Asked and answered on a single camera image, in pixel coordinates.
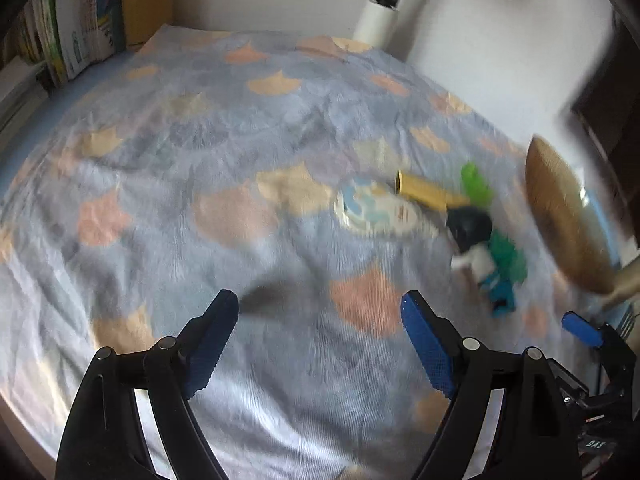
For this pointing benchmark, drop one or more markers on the green translucent plastic toy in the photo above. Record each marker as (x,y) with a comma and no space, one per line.
(475,185)

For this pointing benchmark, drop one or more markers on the stack of magazines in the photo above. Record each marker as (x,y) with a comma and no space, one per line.
(20,90)

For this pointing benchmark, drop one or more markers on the amber ribbed glass bowl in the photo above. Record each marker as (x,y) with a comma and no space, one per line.
(560,210)

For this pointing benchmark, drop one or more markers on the brown pen holder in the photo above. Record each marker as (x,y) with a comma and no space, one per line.
(147,15)

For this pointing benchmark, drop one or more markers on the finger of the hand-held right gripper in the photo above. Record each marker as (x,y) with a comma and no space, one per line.
(580,327)

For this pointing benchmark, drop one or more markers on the black headed white toy figure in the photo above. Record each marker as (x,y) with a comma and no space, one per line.
(470,225)

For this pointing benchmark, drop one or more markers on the dark monitor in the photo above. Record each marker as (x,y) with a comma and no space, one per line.
(610,120)

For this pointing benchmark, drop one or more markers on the yellow cardboard tube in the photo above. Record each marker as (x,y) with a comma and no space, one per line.
(425,190)

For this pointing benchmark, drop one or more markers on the fan patterned cloth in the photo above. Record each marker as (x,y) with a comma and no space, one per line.
(200,160)

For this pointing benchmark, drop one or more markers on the white blue toy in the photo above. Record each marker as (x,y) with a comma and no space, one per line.
(370,207)

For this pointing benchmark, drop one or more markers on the row of upright books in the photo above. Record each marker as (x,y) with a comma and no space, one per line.
(45,30)

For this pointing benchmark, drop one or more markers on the teal translucent plastic toy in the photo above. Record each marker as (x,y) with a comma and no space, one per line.
(510,260)

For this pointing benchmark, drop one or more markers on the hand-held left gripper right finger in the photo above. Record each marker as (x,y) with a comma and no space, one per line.
(425,345)

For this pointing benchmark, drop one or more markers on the white printed booklet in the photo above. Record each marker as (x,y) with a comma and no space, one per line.
(75,20)

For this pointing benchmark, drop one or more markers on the white lamp pole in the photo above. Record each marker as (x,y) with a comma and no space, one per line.
(375,20)

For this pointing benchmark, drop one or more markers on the blue illustrated booklet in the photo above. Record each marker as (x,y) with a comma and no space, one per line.
(112,10)

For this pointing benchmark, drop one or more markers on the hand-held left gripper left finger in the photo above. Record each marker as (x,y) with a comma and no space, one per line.
(210,350)

